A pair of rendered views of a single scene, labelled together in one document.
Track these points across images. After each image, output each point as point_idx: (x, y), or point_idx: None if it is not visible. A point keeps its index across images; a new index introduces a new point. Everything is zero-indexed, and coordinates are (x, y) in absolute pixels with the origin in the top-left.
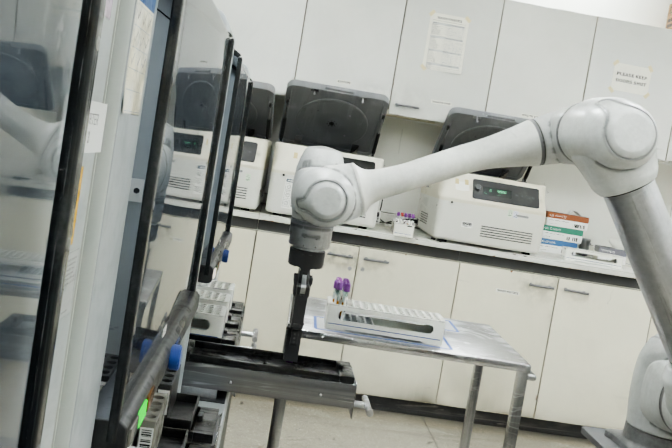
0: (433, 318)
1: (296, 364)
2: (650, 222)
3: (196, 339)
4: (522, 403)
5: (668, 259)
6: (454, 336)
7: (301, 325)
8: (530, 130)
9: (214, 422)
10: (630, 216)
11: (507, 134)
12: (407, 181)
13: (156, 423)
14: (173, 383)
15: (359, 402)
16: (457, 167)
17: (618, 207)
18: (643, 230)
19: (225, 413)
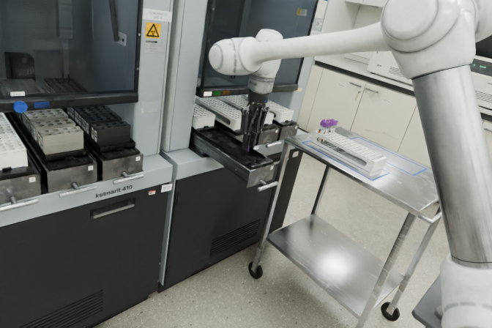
0: (370, 157)
1: (247, 152)
2: (435, 110)
3: (224, 127)
4: (405, 233)
5: (448, 151)
6: (400, 176)
7: (244, 132)
8: None
9: (121, 154)
10: (420, 100)
11: (380, 23)
12: (272, 51)
13: (43, 137)
14: (102, 129)
15: (263, 182)
16: (326, 46)
17: (414, 91)
18: (428, 116)
19: (215, 164)
